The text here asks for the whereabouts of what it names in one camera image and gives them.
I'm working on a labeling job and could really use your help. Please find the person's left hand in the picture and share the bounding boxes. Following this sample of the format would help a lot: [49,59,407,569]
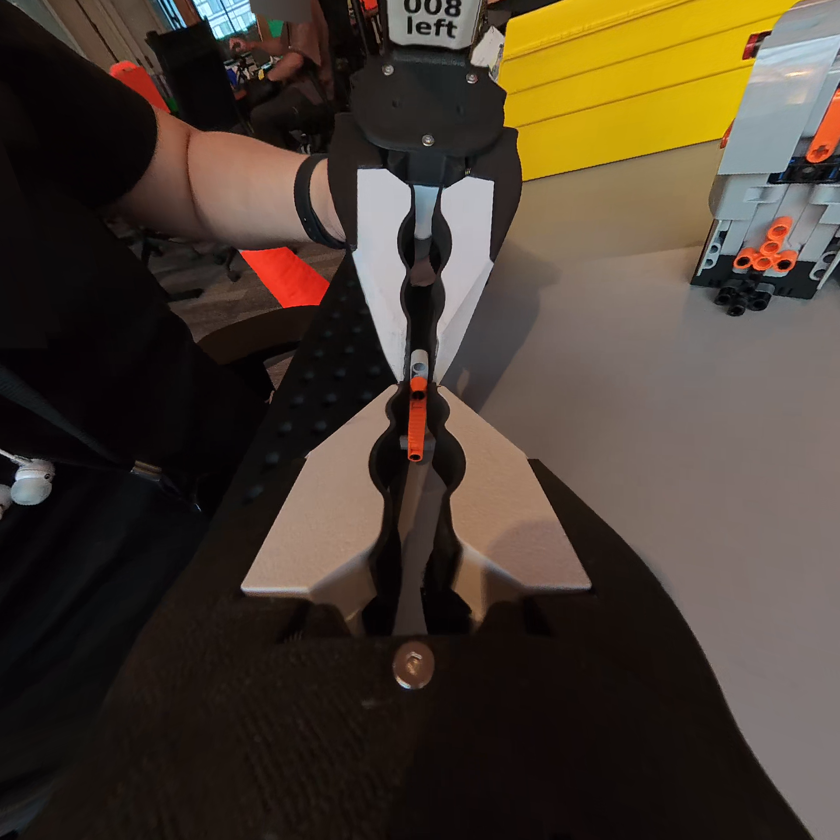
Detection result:
[311,159,349,242]

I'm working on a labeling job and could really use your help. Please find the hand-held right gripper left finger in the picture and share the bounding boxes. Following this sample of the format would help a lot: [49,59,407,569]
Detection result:
[240,386,404,635]

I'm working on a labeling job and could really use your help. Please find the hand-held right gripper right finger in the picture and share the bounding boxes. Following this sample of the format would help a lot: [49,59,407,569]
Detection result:
[435,386,593,629]

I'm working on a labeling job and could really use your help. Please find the white earphone cable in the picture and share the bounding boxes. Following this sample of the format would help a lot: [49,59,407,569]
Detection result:
[0,448,57,521]

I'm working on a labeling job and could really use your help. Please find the grey building-block robot model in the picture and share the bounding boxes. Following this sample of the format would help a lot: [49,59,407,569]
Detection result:
[690,0,840,318]

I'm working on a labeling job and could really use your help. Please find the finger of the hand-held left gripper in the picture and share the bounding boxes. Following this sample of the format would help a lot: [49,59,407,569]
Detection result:
[351,168,416,383]
[428,177,496,389]

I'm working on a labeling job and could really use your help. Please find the person's black shirt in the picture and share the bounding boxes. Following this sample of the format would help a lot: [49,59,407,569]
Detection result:
[0,0,277,840]

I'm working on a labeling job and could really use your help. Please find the grey beam with orange rack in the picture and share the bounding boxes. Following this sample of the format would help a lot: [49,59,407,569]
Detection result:
[398,348,435,464]

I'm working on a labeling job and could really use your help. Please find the person's left forearm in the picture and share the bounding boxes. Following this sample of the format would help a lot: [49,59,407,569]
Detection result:
[108,108,311,253]

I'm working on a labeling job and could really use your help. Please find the black wristband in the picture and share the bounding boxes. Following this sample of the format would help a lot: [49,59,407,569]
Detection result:
[293,152,349,250]

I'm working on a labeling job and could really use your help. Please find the white paper label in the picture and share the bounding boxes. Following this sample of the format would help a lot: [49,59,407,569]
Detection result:
[471,25,508,85]

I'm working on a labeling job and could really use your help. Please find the yellow storage bin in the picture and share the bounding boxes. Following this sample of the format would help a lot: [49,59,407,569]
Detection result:
[502,0,800,182]

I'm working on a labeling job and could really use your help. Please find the orange plastic crate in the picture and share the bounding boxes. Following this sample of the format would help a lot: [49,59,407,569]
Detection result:
[109,60,330,309]

